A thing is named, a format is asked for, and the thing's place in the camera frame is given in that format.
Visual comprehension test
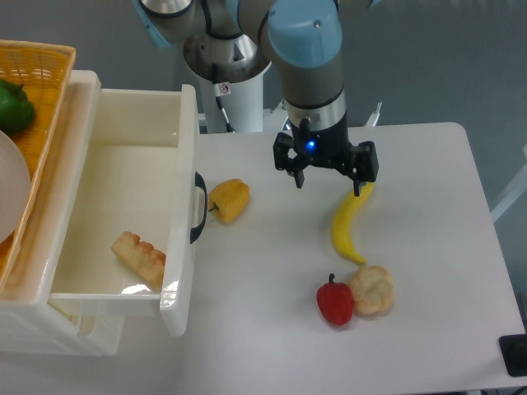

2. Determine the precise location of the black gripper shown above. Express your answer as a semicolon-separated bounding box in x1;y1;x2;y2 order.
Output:
273;114;380;197

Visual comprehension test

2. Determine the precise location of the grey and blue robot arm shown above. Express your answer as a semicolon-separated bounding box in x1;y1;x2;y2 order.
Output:
134;1;379;193

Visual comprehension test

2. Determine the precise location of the white drawer cabinet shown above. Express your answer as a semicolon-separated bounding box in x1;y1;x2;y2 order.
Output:
1;71;124;356

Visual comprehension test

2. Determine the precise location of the yellow banana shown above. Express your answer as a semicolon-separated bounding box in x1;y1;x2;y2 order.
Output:
330;184;375;266

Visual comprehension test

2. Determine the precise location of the yellow bell pepper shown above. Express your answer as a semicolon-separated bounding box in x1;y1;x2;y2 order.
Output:
208;179;250;224

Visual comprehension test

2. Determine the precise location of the beige bread roll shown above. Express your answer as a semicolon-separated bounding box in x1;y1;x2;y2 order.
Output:
348;265;394;316

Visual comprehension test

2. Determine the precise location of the red bell pepper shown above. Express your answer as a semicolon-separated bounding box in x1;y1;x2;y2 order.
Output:
316;272;354;327

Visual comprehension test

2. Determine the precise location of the toast slice with red edge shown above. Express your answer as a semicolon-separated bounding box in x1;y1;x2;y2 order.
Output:
111;231;166;291

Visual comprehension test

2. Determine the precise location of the black device at table edge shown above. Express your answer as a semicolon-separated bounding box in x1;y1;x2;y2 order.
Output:
498;334;527;377

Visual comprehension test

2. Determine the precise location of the orange woven basket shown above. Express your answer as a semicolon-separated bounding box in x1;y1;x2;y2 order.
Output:
1;39;77;287

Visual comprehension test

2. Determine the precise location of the green bell pepper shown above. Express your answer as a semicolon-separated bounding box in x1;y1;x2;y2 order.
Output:
1;79;35;136

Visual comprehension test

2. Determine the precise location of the white plate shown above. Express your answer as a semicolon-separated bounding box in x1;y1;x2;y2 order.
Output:
0;132;30;242

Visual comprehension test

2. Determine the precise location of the white table frame bracket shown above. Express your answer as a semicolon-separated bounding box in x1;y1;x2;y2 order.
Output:
365;101;382;127

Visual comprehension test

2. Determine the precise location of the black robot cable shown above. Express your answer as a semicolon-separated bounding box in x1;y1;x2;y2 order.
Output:
210;63;236;133

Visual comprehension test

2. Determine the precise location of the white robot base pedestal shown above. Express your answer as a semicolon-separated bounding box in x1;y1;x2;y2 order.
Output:
184;34;271;134

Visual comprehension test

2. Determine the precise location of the black top drawer handle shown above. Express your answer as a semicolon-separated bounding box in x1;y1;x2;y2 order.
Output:
189;172;208;244

